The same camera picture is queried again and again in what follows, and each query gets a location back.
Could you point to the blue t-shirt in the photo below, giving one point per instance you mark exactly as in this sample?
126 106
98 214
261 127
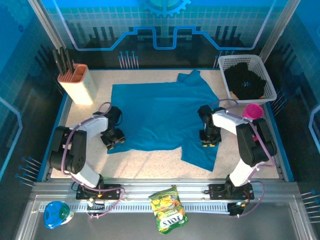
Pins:
160 112

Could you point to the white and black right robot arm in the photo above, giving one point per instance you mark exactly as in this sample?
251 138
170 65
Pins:
225 120

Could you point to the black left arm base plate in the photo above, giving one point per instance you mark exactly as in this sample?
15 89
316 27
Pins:
112 192

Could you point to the pink plastic cup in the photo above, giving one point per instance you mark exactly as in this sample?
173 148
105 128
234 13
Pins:
253 111
255 138

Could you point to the black t-shirt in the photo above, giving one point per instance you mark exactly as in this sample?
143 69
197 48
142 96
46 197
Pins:
246 82

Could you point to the white perforated plastic basket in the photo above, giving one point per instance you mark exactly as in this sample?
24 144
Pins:
262 63

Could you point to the aluminium frame post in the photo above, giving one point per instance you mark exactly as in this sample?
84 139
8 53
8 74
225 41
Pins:
280 27
47 25

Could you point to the aluminium frame rail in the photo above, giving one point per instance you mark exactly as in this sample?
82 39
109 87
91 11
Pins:
150 181

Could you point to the blue plastic tape dispenser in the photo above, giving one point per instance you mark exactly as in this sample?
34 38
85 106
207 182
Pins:
56 215

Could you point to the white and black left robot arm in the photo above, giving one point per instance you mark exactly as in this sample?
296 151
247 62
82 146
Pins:
95 125

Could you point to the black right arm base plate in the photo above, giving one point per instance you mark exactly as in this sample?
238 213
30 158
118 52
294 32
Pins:
217 191

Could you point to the small black controller board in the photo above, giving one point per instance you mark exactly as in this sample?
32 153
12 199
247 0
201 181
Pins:
235 210
96 206

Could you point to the green yellow snack bag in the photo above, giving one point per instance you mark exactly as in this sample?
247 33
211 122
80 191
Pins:
167 210

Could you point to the beige knife block orange rim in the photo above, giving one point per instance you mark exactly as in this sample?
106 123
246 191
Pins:
80 90

